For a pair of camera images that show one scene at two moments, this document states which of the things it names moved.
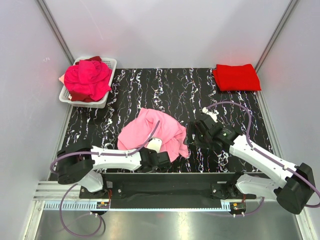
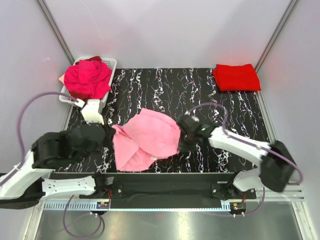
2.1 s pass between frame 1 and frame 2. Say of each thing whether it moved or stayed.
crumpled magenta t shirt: stayed
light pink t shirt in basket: stayed
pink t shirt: moved
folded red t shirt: stayed
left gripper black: moved
